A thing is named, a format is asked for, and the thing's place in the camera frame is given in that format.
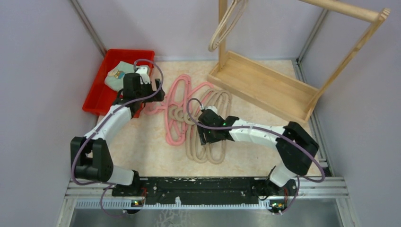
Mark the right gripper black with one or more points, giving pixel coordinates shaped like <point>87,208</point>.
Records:
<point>208,138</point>

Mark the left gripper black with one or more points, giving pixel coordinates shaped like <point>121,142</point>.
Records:
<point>158,97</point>

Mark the pink plastic hanger front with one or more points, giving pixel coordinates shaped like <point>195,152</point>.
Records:
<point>175,135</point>

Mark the pink plastic hanger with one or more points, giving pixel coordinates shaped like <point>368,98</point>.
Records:
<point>178,123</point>
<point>175,135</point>
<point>201,92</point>

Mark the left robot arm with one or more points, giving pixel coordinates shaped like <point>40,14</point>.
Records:
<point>91,161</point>

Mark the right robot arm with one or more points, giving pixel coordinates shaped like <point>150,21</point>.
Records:
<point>294,145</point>

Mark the pink plastic hanger middle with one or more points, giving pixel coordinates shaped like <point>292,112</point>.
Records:
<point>178,123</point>

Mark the pink plastic hanger back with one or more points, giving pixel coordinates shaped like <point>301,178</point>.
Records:
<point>201,92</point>

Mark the light green folded shirt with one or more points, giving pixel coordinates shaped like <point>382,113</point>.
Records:
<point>114,78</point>

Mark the red plastic bin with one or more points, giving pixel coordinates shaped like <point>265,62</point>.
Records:
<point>100,96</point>

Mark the wooden hanger rack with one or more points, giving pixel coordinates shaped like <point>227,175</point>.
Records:
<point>284,96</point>

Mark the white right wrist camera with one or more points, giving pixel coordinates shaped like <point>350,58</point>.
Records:
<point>212,108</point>

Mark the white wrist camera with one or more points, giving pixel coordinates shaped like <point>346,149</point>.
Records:
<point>212,108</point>
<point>143,72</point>

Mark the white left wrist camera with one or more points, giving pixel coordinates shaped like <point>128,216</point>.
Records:
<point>143,72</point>

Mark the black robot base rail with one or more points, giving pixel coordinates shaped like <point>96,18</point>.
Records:
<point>204,190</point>

